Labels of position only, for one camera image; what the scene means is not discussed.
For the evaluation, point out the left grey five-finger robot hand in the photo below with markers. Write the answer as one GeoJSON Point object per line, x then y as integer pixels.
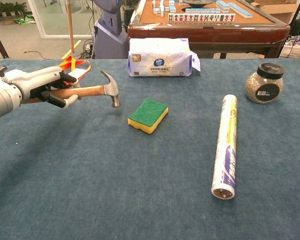
{"type": "Point", "coordinates": [40, 77]}

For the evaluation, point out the green yellow scrub sponge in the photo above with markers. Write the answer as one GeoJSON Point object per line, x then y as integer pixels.
{"type": "Point", "coordinates": [147, 112]}

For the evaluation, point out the white framed glass partition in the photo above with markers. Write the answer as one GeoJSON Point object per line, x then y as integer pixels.
{"type": "Point", "coordinates": [43, 35]}

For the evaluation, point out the wooden pole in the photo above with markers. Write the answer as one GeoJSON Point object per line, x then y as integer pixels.
{"type": "Point", "coordinates": [70, 25]}

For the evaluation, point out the row of potted plants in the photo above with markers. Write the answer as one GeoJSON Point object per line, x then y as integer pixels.
{"type": "Point", "coordinates": [7, 8]}

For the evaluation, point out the white tissue pack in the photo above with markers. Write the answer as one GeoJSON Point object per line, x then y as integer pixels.
{"type": "Point", "coordinates": [160, 60]}

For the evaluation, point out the blue felt table mat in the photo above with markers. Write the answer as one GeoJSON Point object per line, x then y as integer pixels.
{"type": "Point", "coordinates": [115, 187]}

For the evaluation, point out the row of face-up mahjong tiles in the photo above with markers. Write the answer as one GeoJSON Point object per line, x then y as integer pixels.
{"type": "Point", "coordinates": [202, 18]}

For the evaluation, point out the brown mahjong table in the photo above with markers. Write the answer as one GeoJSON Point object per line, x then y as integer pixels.
{"type": "Point", "coordinates": [215, 33]}

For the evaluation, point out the cling film roll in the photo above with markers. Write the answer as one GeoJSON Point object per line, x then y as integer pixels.
{"type": "Point", "coordinates": [226, 145]}

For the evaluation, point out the round jar with black lid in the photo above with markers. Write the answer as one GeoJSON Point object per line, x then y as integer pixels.
{"type": "Point", "coordinates": [263, 87]}

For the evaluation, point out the cardboard box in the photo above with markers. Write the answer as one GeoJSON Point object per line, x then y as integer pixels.
{"type": "Point", "coordinates": [280, 10]}

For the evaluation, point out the white plastic basket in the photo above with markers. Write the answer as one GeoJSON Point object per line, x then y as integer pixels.
{"type": "Point", "coordinates": [295, 51]}

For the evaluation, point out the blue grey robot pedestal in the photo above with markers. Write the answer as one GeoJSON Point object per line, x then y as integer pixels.
{"type": "Point", "coordinates": [107, 42]}

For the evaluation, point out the blue-backed mahjong tile wall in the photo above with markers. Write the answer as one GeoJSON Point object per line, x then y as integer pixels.
{"type": "Point", "coordinates": [236, 8]}

